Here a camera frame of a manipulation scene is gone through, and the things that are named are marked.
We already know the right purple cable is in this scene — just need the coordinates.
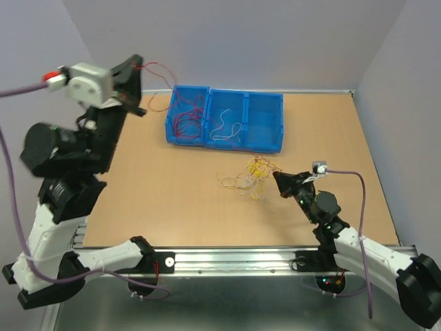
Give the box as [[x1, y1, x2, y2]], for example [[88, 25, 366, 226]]
[[325, 168, 375, 320]]

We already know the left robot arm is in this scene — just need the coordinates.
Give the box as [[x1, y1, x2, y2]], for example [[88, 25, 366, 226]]
[[2, 54, 154, 310]]

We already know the left blue bin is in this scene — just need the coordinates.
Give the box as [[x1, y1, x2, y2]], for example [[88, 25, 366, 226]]
[[165, 85, 210, 147]]

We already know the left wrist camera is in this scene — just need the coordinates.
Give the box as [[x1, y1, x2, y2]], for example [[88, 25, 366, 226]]
[[56, 62, 113, 108]]

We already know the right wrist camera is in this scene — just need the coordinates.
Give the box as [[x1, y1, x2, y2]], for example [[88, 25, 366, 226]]
[[303, 161, 328, 183]]

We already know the middle blue bin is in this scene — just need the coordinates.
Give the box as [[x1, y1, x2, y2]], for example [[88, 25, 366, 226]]
[[204, 89, 247, 150]]

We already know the aluminium front rail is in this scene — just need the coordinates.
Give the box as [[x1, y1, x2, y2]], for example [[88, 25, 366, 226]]
[[57, 245, 424, 277]]

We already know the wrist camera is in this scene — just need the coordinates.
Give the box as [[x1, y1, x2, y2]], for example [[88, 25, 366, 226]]
[[56, 62, 113, 108], [303, 161, 328, 183]]

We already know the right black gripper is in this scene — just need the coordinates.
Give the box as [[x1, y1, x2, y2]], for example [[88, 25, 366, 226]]
[[274, 170, 317, 224]]

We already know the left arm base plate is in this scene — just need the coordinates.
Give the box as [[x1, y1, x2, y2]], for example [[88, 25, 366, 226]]
[[125, 251, 176, 274]]

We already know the blue bin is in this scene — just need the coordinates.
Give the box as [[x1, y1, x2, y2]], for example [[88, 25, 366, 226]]
[[165, 85, 210, 147], [204, 89, 247, 150], [244, 92, 284, 154]]

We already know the white wire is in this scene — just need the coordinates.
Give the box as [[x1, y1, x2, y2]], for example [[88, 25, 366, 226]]
[[209, 107, 244, 143]]

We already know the wire bundle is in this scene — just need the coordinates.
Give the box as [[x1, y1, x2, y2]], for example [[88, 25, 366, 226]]
[[216, 155, 282, 214]]

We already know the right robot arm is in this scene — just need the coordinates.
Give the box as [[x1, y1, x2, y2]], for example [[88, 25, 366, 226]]
[[273, 170, 440, 329]]

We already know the right blue bin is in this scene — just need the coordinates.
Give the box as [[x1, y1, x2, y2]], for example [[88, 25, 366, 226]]
[[244, 92, 284, 154]]

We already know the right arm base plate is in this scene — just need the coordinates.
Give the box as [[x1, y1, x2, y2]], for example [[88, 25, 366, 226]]
[[291, 250, 340, 272]]

